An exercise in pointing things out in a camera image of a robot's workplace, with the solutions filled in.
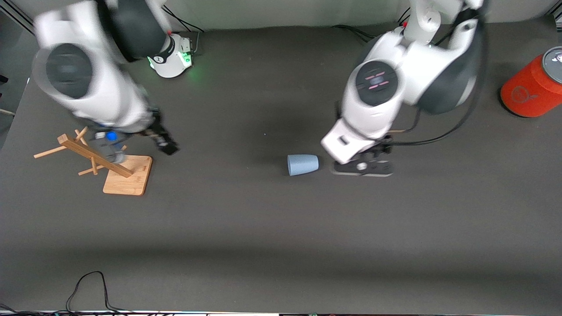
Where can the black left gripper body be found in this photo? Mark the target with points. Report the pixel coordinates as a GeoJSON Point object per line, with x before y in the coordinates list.
{"type": "Point", "coordinates": [383, 148]}

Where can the light blue cup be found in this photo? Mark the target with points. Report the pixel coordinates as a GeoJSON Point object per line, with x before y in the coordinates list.
{"type": "Point", "coordinates": [303, 165]}

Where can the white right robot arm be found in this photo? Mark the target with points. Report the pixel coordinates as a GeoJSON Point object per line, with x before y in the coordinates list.
{"type": "Point", "coordinates": [101, 87]}

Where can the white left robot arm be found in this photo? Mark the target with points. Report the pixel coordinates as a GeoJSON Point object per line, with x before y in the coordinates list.
{"type": "Point", "coordinates": [417, 66]}

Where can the wooden cup rack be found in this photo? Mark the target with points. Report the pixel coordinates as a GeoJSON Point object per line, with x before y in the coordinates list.
{"type": "Point", "coordinates": [127, 175]}

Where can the orange can with grey lid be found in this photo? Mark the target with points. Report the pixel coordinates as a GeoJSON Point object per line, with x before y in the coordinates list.
{"type": "Point", "coordinates": [527, 92]}

